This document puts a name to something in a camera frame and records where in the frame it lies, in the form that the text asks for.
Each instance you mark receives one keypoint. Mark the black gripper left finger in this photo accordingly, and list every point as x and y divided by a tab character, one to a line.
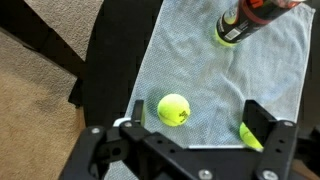
160	156

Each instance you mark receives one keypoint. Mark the light blue towel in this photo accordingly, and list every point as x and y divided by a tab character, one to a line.
206	76

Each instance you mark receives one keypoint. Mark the red black tennis ball can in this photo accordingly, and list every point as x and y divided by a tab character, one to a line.
246	16

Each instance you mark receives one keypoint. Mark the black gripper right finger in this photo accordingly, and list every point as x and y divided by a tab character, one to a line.
273	150

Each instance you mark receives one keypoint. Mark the round black table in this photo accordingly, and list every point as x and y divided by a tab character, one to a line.
113	60

